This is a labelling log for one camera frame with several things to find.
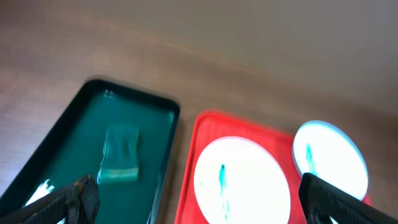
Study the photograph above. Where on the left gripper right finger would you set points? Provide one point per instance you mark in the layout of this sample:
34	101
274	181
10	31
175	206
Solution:
323	203

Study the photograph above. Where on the black tray with green water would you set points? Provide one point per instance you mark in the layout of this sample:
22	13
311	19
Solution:
74	148

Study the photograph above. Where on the light blue upper plate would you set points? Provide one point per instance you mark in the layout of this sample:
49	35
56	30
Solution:
325	151

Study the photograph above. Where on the white plate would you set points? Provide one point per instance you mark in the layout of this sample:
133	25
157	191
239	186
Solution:
237	181

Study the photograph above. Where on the green sponge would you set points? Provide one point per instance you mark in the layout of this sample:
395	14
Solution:
120	161

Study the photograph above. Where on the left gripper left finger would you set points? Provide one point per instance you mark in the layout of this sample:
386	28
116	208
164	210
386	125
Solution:
76	203

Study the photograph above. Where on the red plastic tray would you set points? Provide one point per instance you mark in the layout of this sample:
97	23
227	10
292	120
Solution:
211	125

